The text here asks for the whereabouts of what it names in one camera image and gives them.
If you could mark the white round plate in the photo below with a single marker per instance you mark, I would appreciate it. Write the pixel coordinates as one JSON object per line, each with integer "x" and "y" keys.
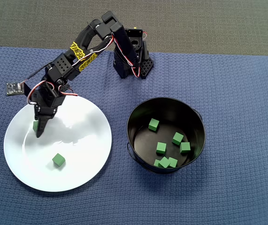
{"x": 77, "y": 168}

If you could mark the blue waffle cloth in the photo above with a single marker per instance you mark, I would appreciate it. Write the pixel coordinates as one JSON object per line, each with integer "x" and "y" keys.
{"x": 230, "y": 140}

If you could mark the black honeycomb robot base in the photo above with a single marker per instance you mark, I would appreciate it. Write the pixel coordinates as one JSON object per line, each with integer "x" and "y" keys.
{"x": 124, "y": 68}

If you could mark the black metal bucket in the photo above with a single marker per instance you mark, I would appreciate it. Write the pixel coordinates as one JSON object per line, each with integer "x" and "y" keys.
{"x": 143, "y": 145}

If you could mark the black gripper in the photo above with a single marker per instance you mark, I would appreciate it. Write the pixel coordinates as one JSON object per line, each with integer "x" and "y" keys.
{"x": 45, "y": 115}

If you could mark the small wrist camera board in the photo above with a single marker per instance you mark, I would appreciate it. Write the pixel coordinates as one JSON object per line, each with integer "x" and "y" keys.
{"x": 14, "y": 88}

